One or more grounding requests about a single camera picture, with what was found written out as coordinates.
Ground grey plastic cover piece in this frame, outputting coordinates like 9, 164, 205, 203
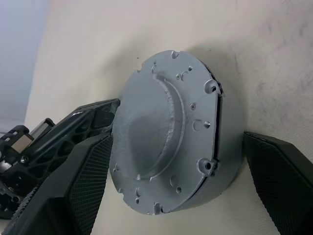
111, 48, 224, 216

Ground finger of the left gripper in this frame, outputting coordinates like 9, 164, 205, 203
24, 97, 121, 193

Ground grey motor stator housing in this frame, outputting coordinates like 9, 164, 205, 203
175, 67, 246, 212

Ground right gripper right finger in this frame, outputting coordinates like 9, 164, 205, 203
243, 130, 313, 235

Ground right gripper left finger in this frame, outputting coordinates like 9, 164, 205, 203
4, 134, 114, 235

